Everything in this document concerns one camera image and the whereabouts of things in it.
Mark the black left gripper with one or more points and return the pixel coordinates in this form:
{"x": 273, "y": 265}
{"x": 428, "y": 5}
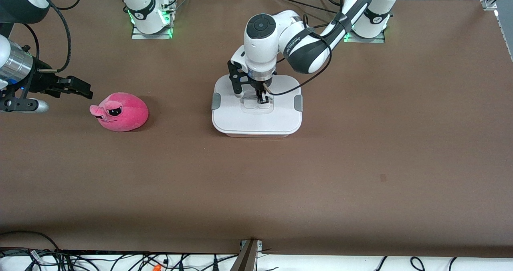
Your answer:
{"x": 261, "y": 86}

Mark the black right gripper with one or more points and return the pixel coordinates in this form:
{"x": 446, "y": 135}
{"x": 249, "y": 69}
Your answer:
{"x": 41, "y": 82}

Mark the white box lid grey clips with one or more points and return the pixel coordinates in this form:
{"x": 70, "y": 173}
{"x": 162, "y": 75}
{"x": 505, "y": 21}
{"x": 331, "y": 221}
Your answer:
{"x": 256, "y": 120}

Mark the pink plush toy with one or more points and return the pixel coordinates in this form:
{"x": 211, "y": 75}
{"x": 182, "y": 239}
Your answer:
{"x": 124, "y": 114}

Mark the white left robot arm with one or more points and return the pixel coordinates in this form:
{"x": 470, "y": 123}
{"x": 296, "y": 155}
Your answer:
{"x": 260, "y": 42}

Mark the pale pink plastic box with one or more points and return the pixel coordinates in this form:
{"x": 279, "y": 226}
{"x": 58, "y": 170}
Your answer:
{"x": 256, "y": 135}

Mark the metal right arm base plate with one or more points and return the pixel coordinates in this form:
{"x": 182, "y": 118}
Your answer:
{"x": 152, "y": 36}

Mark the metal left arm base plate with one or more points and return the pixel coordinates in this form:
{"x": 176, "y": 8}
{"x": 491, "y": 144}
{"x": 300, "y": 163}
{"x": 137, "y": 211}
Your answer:
{"x": 364, "y": 40}

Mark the aluminium camera mount post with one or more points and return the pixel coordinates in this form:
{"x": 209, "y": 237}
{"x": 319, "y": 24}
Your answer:
{"x": 247, "y": 259}

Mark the aluminium frame corner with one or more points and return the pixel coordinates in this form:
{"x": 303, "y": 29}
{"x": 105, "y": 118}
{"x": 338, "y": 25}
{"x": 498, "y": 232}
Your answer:
{"x": 489, "y": 3}

